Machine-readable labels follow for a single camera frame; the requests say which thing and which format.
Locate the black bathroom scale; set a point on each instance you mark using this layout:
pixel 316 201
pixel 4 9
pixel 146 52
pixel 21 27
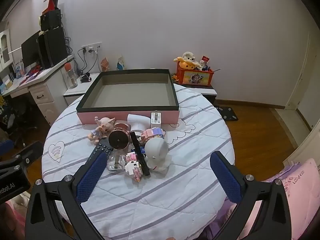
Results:
pixel 227 113

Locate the small black device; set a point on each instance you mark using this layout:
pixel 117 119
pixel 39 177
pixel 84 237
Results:
pixel 85 78

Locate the white door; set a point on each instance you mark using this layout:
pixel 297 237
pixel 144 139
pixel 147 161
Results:
pixel 307 80

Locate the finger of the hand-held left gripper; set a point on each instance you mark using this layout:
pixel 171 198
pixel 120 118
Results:
pixel 31 151
pixel 6 147

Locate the black computer tower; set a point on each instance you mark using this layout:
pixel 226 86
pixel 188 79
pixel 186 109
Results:
pixel 52 47

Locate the rose gold round container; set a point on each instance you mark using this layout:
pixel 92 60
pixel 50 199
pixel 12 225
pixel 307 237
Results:
pixel 118 140

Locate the clear glass bottle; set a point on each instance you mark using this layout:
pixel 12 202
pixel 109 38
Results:
pixel 116 163

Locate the black remote control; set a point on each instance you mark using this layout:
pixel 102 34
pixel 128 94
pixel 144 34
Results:
pixel 102 148

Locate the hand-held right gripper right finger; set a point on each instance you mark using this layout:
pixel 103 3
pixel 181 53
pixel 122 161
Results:
pixel 225 177

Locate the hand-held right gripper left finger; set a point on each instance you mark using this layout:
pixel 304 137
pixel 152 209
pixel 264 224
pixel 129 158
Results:
pixel 91 177

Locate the white forehead thermometer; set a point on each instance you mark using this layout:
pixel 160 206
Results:
pixel 137 121

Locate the black office chair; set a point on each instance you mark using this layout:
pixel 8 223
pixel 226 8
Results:
pixel 15 120

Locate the black low table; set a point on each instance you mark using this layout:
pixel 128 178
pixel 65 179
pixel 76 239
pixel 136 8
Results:
pixel 208 91

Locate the black computer monitor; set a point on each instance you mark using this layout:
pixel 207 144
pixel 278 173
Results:
pixel 30 50

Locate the blue card box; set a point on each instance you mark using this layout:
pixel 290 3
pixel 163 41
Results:
pixel 142 150

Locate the pink pig doll figurine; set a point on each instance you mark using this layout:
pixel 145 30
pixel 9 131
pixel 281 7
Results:
pixel 105 125

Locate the orange toy box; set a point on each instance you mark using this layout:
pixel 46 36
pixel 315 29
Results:
pixel 196 78

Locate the blue white snack bag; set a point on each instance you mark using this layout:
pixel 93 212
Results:
pixel 120 65

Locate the white glass door cabinet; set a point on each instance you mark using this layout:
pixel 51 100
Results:
pixel 5 47

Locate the white charger plug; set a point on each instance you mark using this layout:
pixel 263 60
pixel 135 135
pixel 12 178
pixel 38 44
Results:
pixel 156 121

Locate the pink box with black rim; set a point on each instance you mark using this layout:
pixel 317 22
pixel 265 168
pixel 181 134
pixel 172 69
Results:
pixel 130 92

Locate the white wall power outlet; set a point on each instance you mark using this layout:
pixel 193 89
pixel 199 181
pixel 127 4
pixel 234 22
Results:
pixel 92 47

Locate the yellow plush toy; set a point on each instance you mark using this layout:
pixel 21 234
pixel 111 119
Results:
pixel 187 65

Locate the black hair clip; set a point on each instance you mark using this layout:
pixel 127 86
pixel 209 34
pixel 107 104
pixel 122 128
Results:
pixel 137 145

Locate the red card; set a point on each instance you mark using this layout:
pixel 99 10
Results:
pixel 205 58

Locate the clear bottle with pink cap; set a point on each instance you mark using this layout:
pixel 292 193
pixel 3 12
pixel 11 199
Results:
pixel 71 77

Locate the white plush toy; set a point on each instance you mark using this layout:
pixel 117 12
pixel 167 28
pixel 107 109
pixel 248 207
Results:
pixel 188 56

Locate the orange snack bag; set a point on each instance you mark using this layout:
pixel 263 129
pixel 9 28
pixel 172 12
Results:
pixel 105 65

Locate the white desk with drawers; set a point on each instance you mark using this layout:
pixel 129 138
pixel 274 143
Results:
pixel 47 97

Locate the red paper bag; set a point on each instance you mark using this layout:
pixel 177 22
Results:
pixel 51 5

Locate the white nightstand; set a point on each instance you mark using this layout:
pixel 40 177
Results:
pixel 75 95

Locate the pink blanket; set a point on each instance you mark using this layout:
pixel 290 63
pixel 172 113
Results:
pixel 302 180

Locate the large pink block toy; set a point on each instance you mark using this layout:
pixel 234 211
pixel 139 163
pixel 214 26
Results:
pixel 152 133

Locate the small pink white block toy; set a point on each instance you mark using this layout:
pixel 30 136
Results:
pixel 133 167

